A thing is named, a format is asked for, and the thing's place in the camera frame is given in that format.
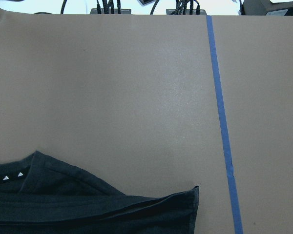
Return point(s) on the brown paper table cover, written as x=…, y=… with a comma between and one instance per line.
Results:
x=158, y=104

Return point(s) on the black printed t-shirt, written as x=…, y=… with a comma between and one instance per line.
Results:
x=43, y=195

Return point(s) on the black usb hub left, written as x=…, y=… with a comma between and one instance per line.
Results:
x=115, y=11

